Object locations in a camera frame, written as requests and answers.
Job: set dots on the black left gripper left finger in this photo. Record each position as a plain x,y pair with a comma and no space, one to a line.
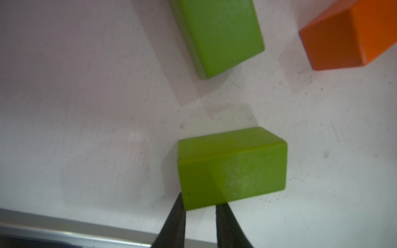
172,234

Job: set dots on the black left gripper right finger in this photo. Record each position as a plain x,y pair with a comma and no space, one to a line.
229,232

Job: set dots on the green block row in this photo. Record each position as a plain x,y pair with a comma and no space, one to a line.
218,34
220,168

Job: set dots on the orange block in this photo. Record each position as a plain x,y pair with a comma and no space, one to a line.
350,34

